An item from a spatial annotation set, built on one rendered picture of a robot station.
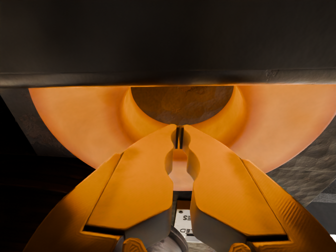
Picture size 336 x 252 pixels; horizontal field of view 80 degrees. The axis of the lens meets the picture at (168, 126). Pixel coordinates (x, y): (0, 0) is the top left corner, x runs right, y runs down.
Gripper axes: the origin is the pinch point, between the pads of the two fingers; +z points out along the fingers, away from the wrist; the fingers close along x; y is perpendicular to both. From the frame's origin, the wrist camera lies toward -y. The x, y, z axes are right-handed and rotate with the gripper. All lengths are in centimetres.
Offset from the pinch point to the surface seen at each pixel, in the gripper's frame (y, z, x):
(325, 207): 580, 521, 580
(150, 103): 0.5, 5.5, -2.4
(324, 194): 356, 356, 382
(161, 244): 21.5, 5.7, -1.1
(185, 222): 32.5, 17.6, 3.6
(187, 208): 26.6, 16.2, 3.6
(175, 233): 22.3, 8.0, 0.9
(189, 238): 40.2, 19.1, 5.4
